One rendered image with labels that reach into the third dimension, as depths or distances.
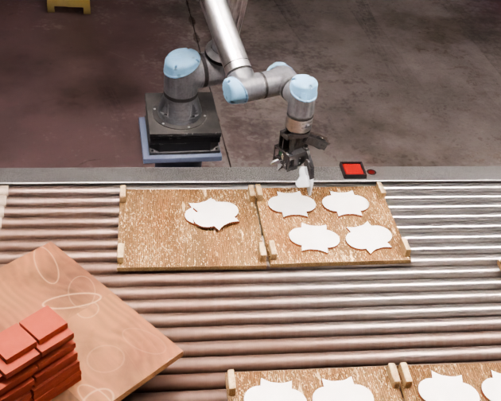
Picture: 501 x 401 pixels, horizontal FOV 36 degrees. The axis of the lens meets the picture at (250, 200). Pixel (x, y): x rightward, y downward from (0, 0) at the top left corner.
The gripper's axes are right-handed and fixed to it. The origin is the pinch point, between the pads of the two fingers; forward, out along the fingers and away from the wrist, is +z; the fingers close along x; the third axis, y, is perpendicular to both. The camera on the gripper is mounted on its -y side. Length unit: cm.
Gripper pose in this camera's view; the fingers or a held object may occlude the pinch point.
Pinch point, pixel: (295, 182)
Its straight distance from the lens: 230.8
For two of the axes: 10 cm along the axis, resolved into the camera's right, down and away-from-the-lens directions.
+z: -0.8, 7.9, 6.1
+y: -8.1, 3.1, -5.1
